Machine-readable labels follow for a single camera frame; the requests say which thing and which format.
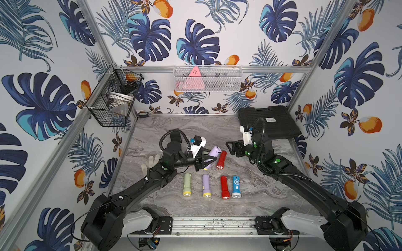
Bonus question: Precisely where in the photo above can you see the left black corrugated cable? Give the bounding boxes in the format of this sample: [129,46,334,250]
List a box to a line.
[158,129,191,154]

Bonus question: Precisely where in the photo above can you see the green flashlight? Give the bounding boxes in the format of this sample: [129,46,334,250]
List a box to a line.
[183,173,192,197]

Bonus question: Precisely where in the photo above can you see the red flashlight front row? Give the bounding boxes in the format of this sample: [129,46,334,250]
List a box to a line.
[220,176,231,200]

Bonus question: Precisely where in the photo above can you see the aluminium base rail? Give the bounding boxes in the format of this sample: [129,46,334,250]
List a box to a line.
[84,215,344,238]

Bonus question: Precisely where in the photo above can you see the purple flashlight front row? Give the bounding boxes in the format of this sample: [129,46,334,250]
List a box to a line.
[202,174,212,198]

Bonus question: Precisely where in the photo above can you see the blue flashlight front right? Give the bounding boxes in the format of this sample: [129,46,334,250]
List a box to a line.
[232,176,241,199]

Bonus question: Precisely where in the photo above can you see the black tape roll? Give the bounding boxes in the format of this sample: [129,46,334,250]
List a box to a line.
[137,111,149,118]

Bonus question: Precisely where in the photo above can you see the pink triangle item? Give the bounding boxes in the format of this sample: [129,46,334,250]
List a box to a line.
[184,66,206,91]

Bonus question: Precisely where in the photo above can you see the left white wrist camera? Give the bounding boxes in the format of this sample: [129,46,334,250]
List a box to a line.
[189,136,206,158]

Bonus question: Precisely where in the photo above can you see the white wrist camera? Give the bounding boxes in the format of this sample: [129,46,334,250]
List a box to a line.
[189,136,206,158]
[240,125,253,146]

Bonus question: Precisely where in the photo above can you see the right black corrugated cable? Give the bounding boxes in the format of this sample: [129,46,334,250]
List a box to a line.
[251,117,267,151]

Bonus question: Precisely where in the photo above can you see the black corrugated cable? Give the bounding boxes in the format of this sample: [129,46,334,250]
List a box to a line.
[158,129,191,154]
[251,117,267,151]

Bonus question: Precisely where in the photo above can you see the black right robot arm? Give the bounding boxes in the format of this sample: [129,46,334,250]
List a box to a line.
[226,139,368,251]

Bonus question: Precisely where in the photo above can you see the small black box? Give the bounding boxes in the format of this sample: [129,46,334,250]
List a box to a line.
[169,129,182,143]

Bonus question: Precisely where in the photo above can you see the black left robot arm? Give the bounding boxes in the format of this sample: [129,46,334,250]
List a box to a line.
[81,141,218,251]

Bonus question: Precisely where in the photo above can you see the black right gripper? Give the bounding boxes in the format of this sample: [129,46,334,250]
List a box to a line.
[225,137,263,166]

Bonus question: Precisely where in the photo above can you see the white work glove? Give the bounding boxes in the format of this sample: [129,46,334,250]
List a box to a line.
[141,154,161,179]

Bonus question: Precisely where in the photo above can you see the large black tool case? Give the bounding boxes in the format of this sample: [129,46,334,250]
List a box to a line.
[237,106,300,139]

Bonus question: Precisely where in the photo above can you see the black wire basket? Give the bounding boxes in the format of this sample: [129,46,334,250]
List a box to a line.
[85,65,144,128]

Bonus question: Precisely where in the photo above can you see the clear mesh wall tray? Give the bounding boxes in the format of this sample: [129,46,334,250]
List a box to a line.
[173,65,243,93]

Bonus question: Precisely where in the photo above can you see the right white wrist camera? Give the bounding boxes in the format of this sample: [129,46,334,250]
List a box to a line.
[240,125,253,146]

